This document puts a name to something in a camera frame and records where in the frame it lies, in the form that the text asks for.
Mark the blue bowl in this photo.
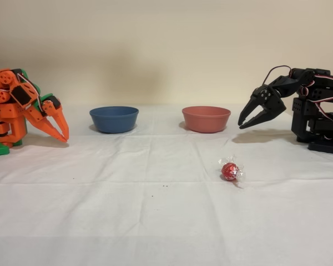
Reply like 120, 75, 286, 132
89, 106, 140, 134

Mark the orange gripper servo cable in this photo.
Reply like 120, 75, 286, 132
15, 70, 44, 113

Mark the black gripper servo cable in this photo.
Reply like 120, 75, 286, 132
262, 65, 292, 86

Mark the white tablecloth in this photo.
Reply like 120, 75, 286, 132
0, 104, 333, 266

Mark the red candy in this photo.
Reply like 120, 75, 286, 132
218, 155, 246, 190

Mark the red bowl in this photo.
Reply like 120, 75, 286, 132
181, 106, 231, 134

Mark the black arm servo cable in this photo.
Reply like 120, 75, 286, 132
298, 83, 333, 111

